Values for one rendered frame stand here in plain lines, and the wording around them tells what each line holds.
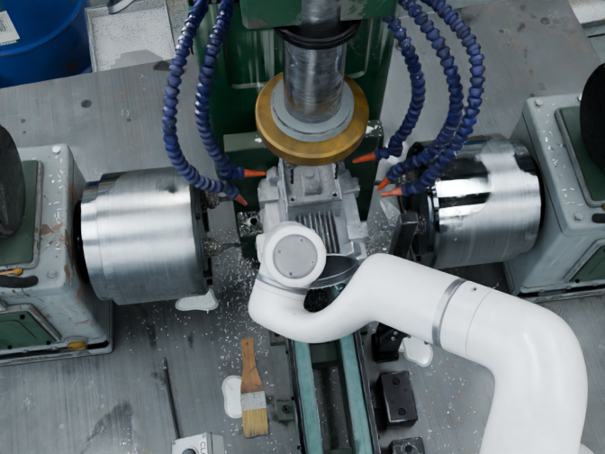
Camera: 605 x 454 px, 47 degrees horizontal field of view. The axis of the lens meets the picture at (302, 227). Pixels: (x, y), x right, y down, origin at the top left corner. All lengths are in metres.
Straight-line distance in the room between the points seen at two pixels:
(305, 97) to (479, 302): 0.39
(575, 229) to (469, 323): 0.51
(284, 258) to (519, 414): 0.36
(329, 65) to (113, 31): 1.67
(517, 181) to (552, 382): 0.57
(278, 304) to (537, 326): 0.36
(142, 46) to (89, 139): 0.78
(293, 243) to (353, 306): 0.12
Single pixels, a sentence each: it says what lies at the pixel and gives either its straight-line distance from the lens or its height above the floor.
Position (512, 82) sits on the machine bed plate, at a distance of 1.92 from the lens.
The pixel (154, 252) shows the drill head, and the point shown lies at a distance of 1.23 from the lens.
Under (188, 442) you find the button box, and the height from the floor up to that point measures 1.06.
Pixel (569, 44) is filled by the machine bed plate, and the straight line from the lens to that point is 2.05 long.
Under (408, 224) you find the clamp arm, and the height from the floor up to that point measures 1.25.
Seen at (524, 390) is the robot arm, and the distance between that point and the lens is 0.81.
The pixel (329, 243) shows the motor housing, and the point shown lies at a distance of 1.25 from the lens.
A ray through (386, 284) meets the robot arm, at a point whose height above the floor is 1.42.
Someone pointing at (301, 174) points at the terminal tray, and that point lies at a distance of 1.30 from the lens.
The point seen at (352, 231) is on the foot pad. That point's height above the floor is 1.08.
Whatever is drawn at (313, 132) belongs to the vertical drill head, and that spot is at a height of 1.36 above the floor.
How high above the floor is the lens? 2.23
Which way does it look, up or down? 63 degrees down
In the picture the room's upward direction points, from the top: 2 degrees clockwise
